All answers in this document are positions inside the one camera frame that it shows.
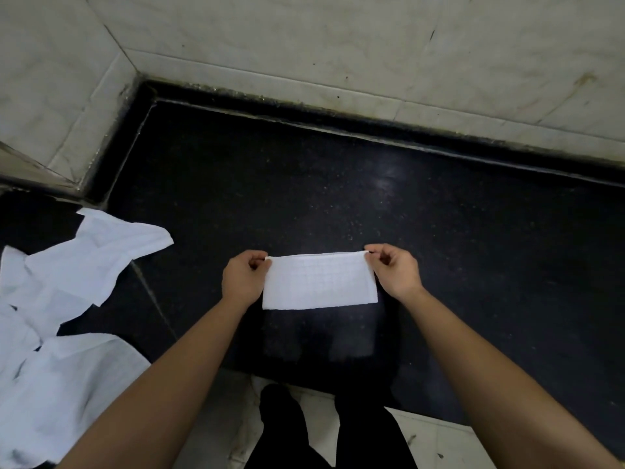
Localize person's right hand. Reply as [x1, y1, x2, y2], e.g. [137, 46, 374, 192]
[364, 243, 425, 304]

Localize person's left hand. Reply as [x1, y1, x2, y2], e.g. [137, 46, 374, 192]
[221, 250, 272, 311]

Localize white paper napkin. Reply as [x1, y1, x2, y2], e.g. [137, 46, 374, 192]
[262, 250, 379, 311]

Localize person's left forearm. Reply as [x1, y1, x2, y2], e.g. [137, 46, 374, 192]
[55, 294, 251, 469]

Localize person's right forearm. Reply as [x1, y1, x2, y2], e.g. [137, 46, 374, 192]
[398, 286, 625, 469]

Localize person's left leg black trousers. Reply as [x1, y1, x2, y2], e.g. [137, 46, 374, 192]
[243, 383, 314, 469]

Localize person's leg black trousers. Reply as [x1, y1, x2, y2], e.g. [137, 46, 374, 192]
[334, 391, 420, 469]
[243, 383, 314, 469]

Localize person's right leg black trousers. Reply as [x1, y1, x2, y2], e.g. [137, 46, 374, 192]
[334, 391, 420, 469]

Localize pile of white paper napkins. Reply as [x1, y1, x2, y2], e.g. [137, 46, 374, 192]
[0, 207, 175, 469]

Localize metal rail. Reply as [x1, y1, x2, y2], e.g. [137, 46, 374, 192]
[0, 141, 83, 199]

